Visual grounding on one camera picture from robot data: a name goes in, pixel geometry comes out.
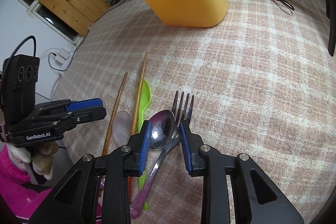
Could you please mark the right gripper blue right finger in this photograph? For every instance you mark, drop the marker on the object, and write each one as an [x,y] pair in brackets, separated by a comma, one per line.
[257,199]

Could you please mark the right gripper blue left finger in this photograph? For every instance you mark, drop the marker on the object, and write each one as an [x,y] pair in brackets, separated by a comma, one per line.
[75,198]

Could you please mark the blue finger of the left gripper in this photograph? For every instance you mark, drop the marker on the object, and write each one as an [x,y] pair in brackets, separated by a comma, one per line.
[55,117]
[94,106]

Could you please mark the clear purple plastic spoon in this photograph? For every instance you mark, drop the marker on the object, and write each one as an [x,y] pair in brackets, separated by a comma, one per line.
[121,127]

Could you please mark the green plastic spoon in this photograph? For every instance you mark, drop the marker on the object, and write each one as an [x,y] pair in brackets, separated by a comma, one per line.
[145,100]

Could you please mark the red wooden chopstick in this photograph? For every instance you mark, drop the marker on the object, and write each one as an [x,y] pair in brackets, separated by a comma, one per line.
[114,112]
[134,123]

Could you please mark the steel spoon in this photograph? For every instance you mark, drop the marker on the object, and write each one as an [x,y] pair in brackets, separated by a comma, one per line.
[162,125]

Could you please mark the steel fork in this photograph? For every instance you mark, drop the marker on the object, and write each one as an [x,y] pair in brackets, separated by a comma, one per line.
[184,112]

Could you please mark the pink sleeve forearm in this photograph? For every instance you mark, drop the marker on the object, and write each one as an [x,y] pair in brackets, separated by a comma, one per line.
[16,188]

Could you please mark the left gloved hand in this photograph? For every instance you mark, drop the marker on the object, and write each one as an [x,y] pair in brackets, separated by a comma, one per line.
[43,161]

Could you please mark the white power strip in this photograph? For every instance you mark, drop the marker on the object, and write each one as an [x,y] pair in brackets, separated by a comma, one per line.
[62,56]

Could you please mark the checkered pink tablecloth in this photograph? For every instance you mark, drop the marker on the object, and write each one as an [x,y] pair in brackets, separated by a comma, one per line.
[263,83]

